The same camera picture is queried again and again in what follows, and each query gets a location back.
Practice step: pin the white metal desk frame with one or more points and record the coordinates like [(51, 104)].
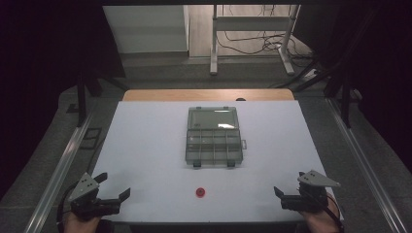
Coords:
[(251, 23)]

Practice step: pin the black metal stand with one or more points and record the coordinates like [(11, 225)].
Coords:
[(81, 100)]

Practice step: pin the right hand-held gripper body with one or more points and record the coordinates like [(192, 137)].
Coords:
[(312, 197)]

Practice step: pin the person's right hand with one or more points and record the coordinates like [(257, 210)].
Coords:
[(324, 221)]

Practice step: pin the white power strip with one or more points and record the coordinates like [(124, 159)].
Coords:
[(311, 74)]

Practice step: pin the small red round cap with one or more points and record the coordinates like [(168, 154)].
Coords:
[(200, 192)]

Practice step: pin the aluminium rail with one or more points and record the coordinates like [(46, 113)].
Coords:
[(366, 168), (58, 174)]

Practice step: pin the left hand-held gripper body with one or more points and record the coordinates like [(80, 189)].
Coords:
[(85, 191)]

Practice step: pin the person's left hand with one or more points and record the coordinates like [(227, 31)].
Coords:
[(79, 226)]

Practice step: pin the clear plastic compartment box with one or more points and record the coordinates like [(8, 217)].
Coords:
[(213, 137)]

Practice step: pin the white cabinet panel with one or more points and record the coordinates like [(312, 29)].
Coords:
[(145, 29)]

